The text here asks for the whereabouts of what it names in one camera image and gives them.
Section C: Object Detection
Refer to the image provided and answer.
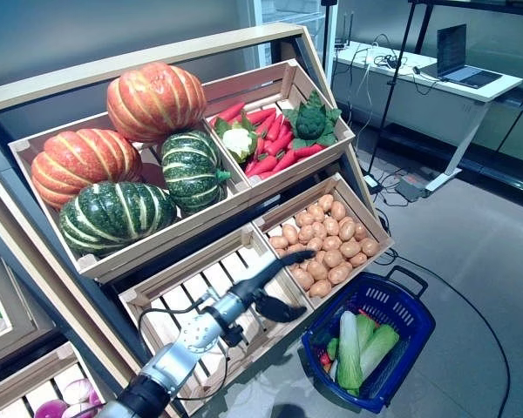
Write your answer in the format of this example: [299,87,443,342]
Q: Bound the grey power adapter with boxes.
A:
[394,178,426,203]

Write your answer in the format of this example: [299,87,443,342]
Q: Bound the wooden green produce crate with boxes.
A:
[0,234,56,371]

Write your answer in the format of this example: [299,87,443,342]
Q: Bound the wooden slatted cabbage crate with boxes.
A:
[118,224,315,417]

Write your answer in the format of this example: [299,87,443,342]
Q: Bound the black metal glass shelving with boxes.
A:
[374,0,523,199]

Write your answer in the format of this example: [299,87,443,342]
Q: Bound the white power strip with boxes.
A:
[363,173,383,195]

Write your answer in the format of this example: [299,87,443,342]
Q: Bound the wooden potato crate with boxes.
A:
[252,172,396,310]

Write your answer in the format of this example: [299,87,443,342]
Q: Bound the toy white cauliflower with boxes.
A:
[213,113,259,165]

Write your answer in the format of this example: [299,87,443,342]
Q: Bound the black camera pole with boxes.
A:
[320,0,337,88]

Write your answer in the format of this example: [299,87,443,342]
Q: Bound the black cable bundle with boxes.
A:
[372,54,404,70]

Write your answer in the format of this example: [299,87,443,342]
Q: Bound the toy napa cabbage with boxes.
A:
[336,310,364,391]
[355,313,378,352]
[359,324,401,381]

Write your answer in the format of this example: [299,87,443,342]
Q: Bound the toy green broccoli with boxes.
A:
[282,90,343,152]

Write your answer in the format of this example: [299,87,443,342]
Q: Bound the wooden pumpkin crate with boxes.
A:
[8,111,252,280]

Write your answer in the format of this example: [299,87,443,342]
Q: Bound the blue plastic shopping basket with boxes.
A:
[301,266,437,415]

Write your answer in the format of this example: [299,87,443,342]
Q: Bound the red toy carrot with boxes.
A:
[292,143,326,158]
[208,102,247,127]
[246,108,278,125]
[246,156,279,178]

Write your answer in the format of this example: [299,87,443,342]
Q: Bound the black floor cable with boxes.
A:
[374,252,512,418]

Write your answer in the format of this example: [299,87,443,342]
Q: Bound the white desk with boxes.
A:
[332,41,523,192]

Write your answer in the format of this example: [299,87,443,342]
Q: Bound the grey open laptop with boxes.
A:
[435,24,505,90]

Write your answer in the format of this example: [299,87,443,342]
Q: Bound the red toy chili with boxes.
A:
[357,308,381,327]

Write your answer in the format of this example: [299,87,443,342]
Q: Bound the black tripod stand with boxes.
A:
[363,0,419,175]

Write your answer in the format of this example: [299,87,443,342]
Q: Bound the orange striped pumpkin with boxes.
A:
[30,128,144,211]
[106,61,208,145]

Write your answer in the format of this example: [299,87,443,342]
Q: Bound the green striped pumpkin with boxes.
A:
[160,130,232,215]
[58,181,179,259]

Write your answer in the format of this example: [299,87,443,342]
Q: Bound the black router with antennas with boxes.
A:
[333,10,355,51]

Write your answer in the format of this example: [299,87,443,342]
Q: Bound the wooden carrot crate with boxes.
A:
[201,59,357,188]

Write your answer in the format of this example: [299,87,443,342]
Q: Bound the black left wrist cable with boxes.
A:
[137,292,230,401]

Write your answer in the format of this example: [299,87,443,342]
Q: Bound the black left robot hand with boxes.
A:
[231,249,318,324]

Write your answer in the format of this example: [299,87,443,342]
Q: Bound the wooden onion crate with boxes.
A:
[0,341,110,418]

